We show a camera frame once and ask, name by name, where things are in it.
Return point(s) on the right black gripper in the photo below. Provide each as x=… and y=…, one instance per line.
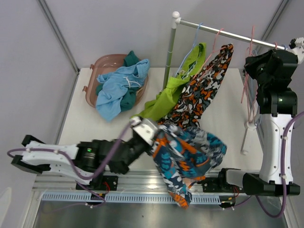
x=256, y=60

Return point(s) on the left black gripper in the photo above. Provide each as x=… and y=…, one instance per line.
x=149, y=148

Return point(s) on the light blue hanger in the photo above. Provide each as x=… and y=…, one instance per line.
x=193, y=46
x=268, y=89

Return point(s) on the teal green shorts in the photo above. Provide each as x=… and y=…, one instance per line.
x=129, y=98

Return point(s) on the orange blue patterned shorts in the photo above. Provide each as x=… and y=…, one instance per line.
x=181, y=154

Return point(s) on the light blue shorts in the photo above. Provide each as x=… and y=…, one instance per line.
x=115, y=86

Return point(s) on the orange grey camouflage shorts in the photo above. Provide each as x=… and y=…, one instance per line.
x=200, y=91

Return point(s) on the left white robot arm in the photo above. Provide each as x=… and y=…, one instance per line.
x=37, y=157

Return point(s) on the lime green shorts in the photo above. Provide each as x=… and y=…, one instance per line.
x=168, y=97

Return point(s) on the pink translucent plastic basin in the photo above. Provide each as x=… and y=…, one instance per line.
x=106, y=64

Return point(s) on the metal clothes rack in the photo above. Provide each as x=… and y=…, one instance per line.
x=177, y=20

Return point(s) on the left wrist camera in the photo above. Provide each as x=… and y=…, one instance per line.
x=145, y=128

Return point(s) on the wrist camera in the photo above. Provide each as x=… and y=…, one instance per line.
x=145, y=128
x=296, y=46

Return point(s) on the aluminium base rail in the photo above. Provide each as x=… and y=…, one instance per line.
x=132, y=182

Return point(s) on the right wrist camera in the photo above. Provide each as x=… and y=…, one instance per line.
x=296, y=46

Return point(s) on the slotted cable duct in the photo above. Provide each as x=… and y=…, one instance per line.
x=127, y=198

